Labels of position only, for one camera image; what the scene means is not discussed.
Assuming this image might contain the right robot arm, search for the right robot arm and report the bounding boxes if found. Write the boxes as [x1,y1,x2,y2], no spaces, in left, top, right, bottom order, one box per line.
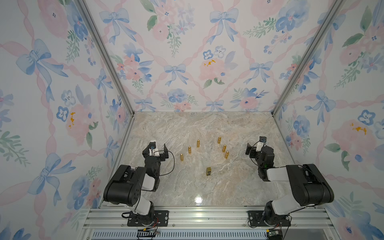
[245,141,335,228]

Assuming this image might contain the right aluminium corner post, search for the right aluminium corner post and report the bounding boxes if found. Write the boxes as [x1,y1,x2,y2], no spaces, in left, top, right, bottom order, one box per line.
[272,0,345,118]

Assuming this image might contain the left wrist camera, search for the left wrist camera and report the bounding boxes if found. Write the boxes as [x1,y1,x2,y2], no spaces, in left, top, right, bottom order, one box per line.
[149,141,160,157]

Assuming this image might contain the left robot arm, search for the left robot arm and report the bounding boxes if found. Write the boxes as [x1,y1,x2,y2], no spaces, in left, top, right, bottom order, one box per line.
[103,141,169,227]

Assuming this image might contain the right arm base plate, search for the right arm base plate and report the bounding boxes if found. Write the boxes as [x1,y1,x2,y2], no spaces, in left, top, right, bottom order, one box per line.
[247,211,291,228]

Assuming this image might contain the left aluminium corner post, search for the left aluminium corner post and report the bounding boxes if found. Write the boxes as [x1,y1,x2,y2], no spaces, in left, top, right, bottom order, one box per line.
[74,0,135,118]

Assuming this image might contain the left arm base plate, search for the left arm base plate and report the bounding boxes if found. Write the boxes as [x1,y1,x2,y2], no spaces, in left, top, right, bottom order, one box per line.
[127,211,170,227]

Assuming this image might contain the square gold lipstick box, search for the square gold lipstick box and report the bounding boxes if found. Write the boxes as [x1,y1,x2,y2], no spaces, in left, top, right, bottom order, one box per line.
[206,167,212,176]

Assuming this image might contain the aluminium front rail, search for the aluminium front rail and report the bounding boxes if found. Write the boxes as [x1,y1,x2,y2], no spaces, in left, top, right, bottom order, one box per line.
[79,206,340,240]

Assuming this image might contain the aluminium corner post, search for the aluminium corner post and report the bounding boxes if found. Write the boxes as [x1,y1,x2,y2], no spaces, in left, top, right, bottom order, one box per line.
[74,0,135,118]
[272,0,345,118]

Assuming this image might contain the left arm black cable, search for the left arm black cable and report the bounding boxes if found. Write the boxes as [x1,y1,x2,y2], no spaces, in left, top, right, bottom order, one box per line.
[158,149,176,177]

